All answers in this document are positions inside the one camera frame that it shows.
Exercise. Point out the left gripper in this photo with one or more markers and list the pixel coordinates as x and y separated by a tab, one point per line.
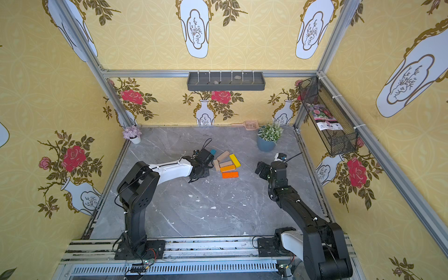
206	158

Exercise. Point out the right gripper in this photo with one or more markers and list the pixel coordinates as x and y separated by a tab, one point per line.
263	170

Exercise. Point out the amber orange wooden block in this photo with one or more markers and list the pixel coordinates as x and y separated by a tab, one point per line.
229	168

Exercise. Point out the red orange wooden block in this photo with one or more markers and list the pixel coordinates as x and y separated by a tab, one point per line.
230	175

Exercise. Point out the yellow wooden block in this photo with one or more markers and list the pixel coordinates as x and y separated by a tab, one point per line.
235	161

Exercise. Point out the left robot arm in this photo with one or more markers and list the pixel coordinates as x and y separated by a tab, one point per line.
136	192

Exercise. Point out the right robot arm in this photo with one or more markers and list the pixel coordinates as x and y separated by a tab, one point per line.
321	245

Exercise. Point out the natural wooden block left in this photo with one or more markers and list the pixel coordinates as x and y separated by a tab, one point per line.
216	165

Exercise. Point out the natural wooden block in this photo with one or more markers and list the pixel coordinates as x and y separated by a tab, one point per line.
216	165
225	164

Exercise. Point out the tan wooden block upper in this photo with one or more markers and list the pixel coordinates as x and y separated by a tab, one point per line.
223	156

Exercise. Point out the natural wooden block middle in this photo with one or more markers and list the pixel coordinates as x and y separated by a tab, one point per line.
225	164

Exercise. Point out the blue flower pot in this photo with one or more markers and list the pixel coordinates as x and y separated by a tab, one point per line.
264	145

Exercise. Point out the green artificial plant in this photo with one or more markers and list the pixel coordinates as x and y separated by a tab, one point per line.
270	132

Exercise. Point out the small white pot purple flowers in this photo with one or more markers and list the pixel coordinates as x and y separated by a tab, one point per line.
133	134

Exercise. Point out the packet in wire basket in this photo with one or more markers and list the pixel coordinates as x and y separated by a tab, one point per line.
323	118

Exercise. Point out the black wire basket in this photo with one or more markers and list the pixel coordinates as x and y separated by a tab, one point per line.
311	91

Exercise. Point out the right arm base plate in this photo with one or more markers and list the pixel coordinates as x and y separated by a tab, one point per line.
268	247

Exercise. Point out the grey wall shelf tray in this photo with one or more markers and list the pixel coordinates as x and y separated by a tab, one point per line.
226	81

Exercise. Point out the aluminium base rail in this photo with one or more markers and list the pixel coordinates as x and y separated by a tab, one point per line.
203	255

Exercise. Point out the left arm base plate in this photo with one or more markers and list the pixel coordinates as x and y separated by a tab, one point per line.
151	249

